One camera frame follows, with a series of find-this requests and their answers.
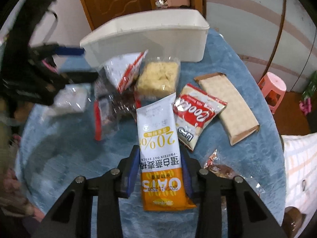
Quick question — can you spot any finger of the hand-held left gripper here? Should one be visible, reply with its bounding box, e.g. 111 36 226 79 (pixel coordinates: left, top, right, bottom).
57 71 99 85
30 43 86 56

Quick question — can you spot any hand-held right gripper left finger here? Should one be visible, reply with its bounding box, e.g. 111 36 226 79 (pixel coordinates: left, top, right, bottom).
31 144 141 238

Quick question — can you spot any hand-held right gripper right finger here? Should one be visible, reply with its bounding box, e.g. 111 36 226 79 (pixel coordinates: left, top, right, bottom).
179 144 288 238

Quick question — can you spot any clear red-striped zip bag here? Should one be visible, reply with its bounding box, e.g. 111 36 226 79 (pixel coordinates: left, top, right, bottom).
94 50 148 142

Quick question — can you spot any white and orange oat bar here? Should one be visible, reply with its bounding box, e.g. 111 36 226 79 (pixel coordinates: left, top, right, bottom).
136 92 198 212

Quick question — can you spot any white plastic storage bin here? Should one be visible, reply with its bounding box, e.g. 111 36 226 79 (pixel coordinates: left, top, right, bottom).
80 9 210 68

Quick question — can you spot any large white snack packet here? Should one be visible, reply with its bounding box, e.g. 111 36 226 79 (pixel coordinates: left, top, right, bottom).
51 84 92 114

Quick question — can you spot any clear nut packet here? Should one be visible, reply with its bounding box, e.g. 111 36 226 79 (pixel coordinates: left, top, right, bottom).
202 149 266 197

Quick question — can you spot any blue fluffy blanket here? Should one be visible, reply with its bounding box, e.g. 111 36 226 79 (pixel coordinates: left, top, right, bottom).
15 28 287 238

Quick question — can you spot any brown wooden door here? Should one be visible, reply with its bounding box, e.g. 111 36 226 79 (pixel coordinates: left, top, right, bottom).
75 0 159 31

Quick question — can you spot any red and white cookie packet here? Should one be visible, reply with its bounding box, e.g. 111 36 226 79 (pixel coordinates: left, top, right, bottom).
173 83 227 152

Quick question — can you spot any clear puffed rice cake packet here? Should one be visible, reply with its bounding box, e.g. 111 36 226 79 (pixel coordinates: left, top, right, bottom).
134 57 181 101

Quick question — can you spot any beige cracker packet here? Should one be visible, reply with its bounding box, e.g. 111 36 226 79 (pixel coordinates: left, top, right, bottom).
194 73 260 146

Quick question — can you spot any checked blanket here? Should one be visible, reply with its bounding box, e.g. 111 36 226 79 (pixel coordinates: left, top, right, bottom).
281 133 317 217

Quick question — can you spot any round wooden bed knob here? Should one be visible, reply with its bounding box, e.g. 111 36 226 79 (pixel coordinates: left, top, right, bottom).
282 206 306 231

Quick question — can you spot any pink plastic stool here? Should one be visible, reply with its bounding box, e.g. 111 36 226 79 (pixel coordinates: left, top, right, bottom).
257 72 287 115

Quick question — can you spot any pink toy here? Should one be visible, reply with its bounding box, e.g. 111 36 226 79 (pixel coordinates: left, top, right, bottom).
299 98 312 115

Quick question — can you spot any green bag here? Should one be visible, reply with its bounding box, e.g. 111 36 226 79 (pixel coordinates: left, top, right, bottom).
302 71 317 100

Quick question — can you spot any pale blue floral wardrobe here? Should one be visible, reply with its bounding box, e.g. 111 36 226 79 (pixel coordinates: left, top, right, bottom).
204 0 317 95

